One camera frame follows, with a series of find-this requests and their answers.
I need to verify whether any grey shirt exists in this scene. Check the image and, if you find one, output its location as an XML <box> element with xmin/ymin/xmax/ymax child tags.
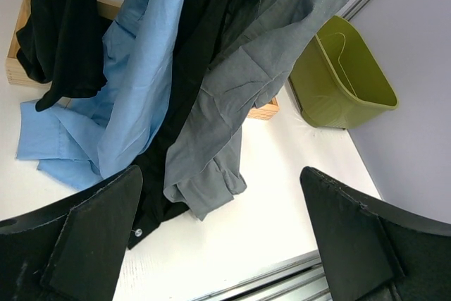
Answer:
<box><xmin>163</xmin><ymin>0</ymin><xmax>349</xmax><ymax>220</ymax></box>

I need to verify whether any wooden clothes rack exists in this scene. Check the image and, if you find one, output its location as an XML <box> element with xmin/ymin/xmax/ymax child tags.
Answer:
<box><xmin>5</xmin><ymin>0</ymin><xmax>279</xmax><ymax>121</ymax></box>

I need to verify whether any green plastic basket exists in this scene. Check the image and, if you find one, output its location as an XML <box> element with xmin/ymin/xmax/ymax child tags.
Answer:
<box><xmin>289</xmin><ymin>16</ymin><xmax>398</xmax><ymax>129</ymax></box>

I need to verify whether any black long-sleeve shirt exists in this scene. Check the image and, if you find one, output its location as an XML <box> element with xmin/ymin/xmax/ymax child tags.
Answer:
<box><xmin>128</xmin><ymin>0</ymin><xmax>260</xmax><ymax>249</ymax></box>

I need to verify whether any light blue shirt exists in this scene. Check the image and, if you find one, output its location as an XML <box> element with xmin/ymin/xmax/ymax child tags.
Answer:
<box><xmin>17</xmin><ymin>0</ymin><xmax>184</xmax><ymax>190</ymax></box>

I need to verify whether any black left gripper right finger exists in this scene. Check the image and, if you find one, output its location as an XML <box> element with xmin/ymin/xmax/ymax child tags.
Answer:
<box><xmin>300</xmin><ymin>167</ymin><xmax>450</xmax><ymax>300</ymax></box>

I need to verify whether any black t-shirt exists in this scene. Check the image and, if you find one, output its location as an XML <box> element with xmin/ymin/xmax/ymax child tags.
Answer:
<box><xmin>16</xmin><ymin>0</ymin><xmax>107</xmax><ymax>111</ymax></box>

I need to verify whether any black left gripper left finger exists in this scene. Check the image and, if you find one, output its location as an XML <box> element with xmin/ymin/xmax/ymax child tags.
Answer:
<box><xmin>1</xmin><ymin>166</ymin><xmax>142</xmax><ymax>300</ymax></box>

